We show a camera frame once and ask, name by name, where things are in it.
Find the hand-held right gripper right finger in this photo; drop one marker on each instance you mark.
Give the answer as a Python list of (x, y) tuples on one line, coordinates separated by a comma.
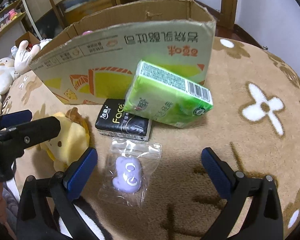
[(215, 173)]

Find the yellow plush dog toy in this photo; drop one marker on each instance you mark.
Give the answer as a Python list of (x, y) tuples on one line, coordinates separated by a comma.
[(67, 140)]

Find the green tissue pack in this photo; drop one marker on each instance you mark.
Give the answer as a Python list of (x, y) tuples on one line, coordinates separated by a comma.
[(162, 100)]

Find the wooden door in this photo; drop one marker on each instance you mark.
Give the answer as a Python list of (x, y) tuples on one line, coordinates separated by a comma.
[(227, 2)]

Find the white framed display shelf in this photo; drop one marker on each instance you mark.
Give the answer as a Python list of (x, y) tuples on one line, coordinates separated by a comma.
[(5, 32)]

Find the large cream plush dog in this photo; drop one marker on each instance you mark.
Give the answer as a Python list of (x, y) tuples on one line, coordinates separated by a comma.
[(0, 80)]

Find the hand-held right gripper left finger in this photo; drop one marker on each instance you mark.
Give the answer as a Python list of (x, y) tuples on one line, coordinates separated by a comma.
[(81, 175)]

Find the shelf of small figurines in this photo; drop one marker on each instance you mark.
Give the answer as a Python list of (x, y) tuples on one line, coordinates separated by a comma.
[(7, 15)]

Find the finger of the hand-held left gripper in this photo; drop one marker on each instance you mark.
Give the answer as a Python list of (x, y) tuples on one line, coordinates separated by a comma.
[(15, 118), (37, 131)]

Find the purple squishy toy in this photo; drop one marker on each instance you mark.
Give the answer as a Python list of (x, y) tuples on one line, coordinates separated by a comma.
[(128, 175)]

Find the printed cardboard box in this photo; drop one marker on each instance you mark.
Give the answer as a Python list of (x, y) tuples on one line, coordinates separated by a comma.
[(102, 62)]

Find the white plush doll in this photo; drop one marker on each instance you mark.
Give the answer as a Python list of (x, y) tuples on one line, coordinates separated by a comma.
[(23, 55)]

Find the black tissue pack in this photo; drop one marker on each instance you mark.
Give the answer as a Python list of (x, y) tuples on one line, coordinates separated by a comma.
[(122, 125)]

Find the beige flower printed blanket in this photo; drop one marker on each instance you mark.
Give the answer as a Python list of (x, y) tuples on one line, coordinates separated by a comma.
[(240, 155)]

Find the lavender fleece garment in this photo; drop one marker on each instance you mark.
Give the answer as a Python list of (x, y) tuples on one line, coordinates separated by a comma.
[(11, 195)]

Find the tall brown cardboard box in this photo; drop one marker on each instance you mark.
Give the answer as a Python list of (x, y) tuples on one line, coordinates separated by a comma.
[(27, 38)]

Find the pink plush toy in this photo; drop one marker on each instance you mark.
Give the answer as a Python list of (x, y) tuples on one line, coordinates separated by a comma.
[(87, 32)]

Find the black and white furry plush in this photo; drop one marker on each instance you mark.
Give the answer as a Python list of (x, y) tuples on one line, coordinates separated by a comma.
[(90, 212)]

